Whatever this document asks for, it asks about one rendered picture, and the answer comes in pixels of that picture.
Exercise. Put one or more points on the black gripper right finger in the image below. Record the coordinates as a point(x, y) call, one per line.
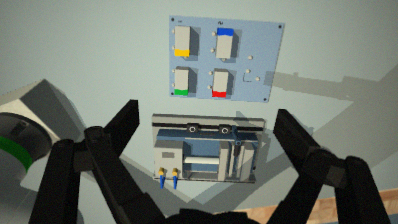
point(358, 203)

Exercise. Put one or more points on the beige block with yellow end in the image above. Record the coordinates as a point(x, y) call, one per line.
point(182, 40)

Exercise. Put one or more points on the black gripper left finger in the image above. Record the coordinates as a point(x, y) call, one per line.
point(58, 194)

